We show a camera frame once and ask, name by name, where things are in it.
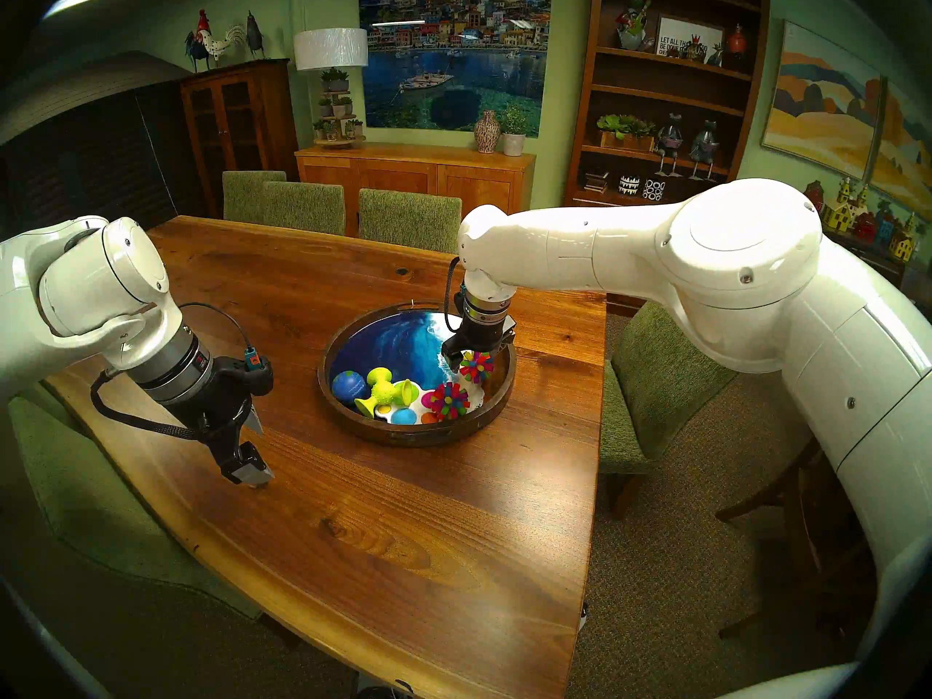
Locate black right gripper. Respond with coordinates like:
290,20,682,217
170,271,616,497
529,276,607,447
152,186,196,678
441,313,519,376

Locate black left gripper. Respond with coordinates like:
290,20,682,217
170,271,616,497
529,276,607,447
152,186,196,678
173,365,277,489

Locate multicolour spiky ball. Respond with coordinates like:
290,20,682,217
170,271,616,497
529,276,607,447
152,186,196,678
459,349,497,384
421,382,472,422

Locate lime green suction toy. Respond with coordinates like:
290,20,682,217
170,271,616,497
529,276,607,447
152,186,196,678
354,366,422,419

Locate blue green globe ball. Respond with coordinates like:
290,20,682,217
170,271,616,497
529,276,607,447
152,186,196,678
331,370,369,406

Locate white right robot shoulder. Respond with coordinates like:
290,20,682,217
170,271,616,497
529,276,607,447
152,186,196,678
716,552,918,699

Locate white left robot shoulder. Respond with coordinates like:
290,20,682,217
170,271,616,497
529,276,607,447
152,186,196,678
0,556,114,699

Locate round wooden ocean tray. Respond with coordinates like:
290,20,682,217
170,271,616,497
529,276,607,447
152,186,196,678
318,302,518,449

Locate white pop bubble toy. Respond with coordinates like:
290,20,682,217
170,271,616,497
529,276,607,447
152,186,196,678
374,399,438,426

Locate green upholstered chair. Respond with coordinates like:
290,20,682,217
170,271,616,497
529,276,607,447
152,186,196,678
222,170,288,224
6,395,264,620
601,301,738,518
262,181,347,237
358,189,464,256

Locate light wooden sideboard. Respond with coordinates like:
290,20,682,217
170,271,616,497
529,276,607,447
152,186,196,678
295,143,537,240

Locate white pot with plant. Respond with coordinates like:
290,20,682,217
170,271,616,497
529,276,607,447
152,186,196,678
499,106,529,158

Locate tiered wooden plant stand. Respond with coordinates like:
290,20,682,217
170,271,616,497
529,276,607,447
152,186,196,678
313,68,367,151

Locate wooden succulent planter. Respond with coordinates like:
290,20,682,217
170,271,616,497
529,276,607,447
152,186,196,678
596,114,657,153

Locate metal frog figurine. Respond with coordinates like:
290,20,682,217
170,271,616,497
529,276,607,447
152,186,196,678
652,113,686,178
687,120,722,182

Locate harbour town painting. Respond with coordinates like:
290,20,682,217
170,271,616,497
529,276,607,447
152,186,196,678
358,0,553,138

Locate dark wooden glass-door cabinet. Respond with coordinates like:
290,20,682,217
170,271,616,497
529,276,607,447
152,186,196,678
180,58,300,218

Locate dark window blinds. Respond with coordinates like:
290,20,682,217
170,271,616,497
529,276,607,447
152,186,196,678
0,79,213,244

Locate white lamp shade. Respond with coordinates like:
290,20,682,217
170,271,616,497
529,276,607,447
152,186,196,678
293,28,370,71

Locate dark wooden bookshelf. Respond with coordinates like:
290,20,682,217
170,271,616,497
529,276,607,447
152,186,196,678
562,0,781,210

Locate colourful frog figurine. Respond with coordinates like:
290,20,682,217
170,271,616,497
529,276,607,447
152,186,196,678
615,0,653,51

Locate dark wooden chair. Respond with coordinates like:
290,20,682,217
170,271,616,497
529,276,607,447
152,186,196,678
716,435,876,641

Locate framed text sign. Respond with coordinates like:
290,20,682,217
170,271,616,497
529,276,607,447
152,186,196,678
655,17,726,60

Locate yellow church figurine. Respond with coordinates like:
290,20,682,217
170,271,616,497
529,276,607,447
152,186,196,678
822,177,861,233

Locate white rooster figurine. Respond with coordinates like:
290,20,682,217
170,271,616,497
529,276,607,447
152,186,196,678
196,9,245,62

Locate abstract landscape painting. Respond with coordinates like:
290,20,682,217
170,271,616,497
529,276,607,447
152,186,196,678
869,79,932,222
760,19,886,182

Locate yellow house figurine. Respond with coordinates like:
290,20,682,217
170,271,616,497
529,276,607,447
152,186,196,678
888,213,920,264

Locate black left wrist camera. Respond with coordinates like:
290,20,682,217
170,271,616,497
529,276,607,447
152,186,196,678
218,355,275,400

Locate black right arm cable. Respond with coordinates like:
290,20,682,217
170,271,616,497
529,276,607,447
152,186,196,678
443,256,467,335

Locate thick braided left arm cable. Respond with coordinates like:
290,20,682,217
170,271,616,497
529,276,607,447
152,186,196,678
89,370,219,442

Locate thin left camera cable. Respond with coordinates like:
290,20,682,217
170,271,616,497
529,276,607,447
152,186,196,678
178,301,262,371

